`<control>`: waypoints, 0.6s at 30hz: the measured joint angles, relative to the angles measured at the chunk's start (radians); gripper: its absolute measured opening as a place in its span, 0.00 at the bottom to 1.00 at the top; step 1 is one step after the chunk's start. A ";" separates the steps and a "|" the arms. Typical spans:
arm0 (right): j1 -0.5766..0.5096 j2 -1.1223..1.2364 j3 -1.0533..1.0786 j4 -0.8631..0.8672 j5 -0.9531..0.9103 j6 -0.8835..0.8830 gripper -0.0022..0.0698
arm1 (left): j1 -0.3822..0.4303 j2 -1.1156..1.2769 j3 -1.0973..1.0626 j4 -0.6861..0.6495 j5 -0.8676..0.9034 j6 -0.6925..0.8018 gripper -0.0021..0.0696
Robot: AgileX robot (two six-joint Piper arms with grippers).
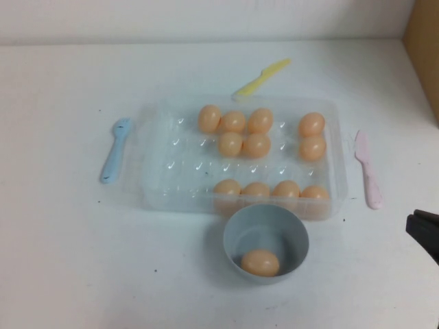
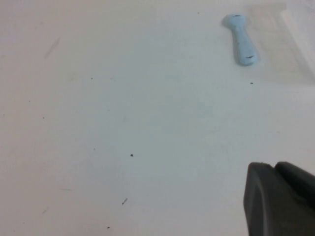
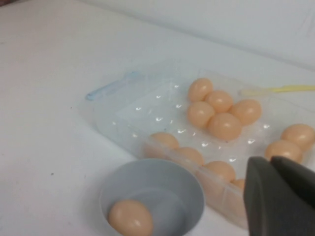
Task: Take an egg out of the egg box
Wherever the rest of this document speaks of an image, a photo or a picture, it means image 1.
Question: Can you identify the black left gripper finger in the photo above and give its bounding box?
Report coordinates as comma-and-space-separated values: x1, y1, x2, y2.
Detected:
406, 215, 439, 265

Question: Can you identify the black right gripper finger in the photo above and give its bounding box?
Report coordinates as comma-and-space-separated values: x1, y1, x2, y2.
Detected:
414, 208, 439, 222

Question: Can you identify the beige plastic egg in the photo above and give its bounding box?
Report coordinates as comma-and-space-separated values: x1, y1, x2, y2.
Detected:
242, 132, 272, 159
241, 181, 271, 202
247, 108, 274, 135
240, 249, 281, 277
198, 104, 222, 134
218, 132, 244, 158
298, 135, 327, 162
272, 180, 302, 202
300, 184, 330, 205
213, 178, 242, 202
297, 112, 326, 138
219, 110, 246, 134

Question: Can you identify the clear plastic egg box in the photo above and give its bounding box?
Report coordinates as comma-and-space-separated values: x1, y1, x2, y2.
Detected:
139, 95, 347, 222

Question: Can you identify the pink plastic knife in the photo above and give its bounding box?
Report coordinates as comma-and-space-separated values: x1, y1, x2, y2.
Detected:
354, 129, 383, 210

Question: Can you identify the grey-blue round bowl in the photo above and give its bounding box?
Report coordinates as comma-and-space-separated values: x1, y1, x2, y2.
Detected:
223, 204, 309, 285

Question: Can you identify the brown cardboard panel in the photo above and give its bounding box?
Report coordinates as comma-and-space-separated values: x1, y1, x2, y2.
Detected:
403, 0, 439, 138

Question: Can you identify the yellow plastic knife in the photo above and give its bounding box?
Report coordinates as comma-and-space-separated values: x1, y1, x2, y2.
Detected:
233, 58, 292, 100

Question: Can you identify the light blue plastic fork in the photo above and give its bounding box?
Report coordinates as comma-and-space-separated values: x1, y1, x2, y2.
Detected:
99, 117, 133, 185

